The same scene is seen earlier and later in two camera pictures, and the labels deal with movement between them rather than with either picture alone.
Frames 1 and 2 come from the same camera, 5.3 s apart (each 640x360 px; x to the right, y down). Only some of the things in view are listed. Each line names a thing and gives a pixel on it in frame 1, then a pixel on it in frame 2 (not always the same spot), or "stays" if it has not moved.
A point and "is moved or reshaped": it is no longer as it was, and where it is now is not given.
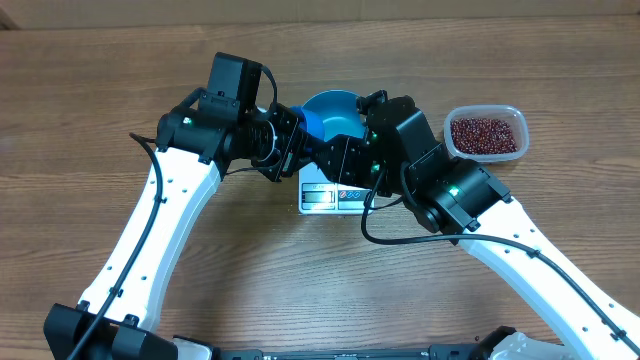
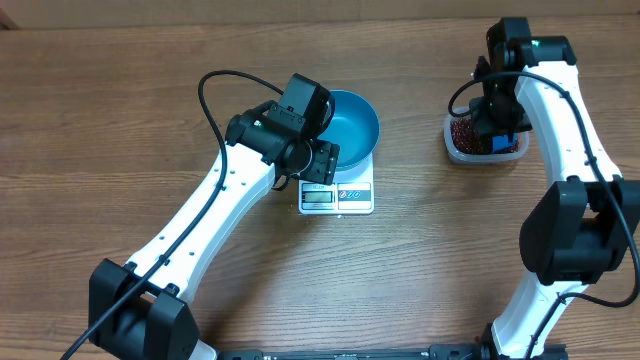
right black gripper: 355,155 to 480,113
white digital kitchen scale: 318,195 stays
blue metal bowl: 339,111 stays
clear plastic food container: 486,133 stays
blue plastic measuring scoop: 312,123 is moved or reshaped
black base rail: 360,352 stays
